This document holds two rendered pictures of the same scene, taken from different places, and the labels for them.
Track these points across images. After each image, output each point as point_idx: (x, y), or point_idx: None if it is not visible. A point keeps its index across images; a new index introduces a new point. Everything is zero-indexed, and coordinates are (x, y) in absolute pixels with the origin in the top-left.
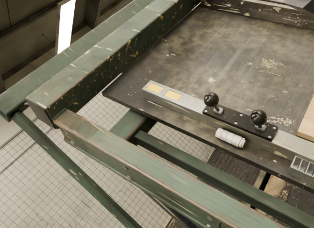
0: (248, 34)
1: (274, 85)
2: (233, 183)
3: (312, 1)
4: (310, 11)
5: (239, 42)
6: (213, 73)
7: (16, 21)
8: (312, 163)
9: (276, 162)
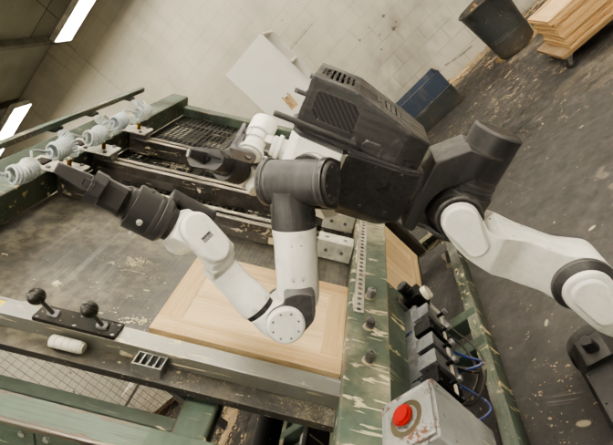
0: (116, 230)
1: (135, 284)
2: (68, 399)
3: (85, 194)
4: (87, 201)
5: (102, 239)
6: (60, 274)
7: None
8: (155, 355)
9: (120, 363)
